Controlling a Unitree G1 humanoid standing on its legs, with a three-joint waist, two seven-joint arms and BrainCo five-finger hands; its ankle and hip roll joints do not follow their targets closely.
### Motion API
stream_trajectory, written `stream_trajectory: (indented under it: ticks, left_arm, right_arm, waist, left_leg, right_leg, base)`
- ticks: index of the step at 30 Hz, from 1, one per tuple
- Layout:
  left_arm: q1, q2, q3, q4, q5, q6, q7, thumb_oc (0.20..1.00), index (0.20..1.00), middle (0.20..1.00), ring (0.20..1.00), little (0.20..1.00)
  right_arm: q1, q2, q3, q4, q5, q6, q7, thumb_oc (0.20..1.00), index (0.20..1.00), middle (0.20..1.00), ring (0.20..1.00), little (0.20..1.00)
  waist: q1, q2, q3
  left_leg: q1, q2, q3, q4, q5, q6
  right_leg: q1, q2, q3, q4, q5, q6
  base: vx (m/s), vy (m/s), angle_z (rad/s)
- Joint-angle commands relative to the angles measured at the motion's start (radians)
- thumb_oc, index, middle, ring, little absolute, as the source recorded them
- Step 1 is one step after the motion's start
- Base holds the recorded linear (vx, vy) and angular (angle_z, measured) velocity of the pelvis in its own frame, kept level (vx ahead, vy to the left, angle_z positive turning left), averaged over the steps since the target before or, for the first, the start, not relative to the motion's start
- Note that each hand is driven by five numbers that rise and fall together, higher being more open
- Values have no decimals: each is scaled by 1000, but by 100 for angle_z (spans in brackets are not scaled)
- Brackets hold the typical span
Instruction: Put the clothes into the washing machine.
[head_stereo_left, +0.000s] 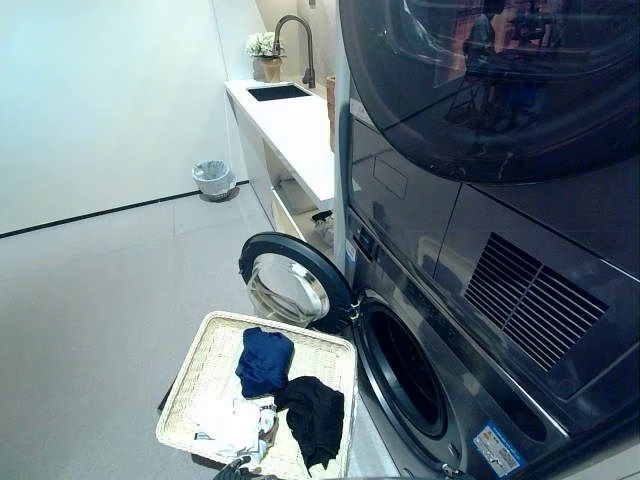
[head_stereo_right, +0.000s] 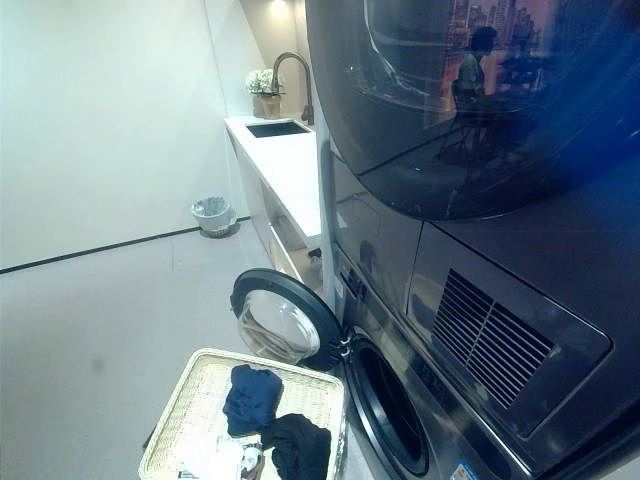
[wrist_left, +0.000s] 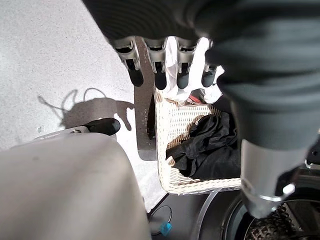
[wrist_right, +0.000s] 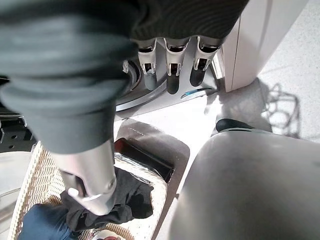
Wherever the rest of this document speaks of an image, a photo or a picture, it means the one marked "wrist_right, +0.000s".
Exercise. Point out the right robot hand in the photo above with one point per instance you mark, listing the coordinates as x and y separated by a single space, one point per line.
75 62

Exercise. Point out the woven beige laundry basket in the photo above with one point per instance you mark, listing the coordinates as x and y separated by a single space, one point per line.
40 175

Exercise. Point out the black rectangular box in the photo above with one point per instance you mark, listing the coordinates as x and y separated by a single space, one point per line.
150 158

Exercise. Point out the black garment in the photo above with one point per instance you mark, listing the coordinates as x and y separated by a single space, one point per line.
135 197

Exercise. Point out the dark blue garment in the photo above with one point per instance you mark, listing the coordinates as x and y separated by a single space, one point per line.
42 222

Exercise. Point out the dark right robot foot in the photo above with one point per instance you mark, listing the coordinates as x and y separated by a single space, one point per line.
232 124

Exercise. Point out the red and white garment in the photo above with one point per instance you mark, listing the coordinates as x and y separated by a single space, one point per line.
106 235

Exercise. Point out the black metal frame with holes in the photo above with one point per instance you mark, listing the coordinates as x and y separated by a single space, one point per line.
12 140

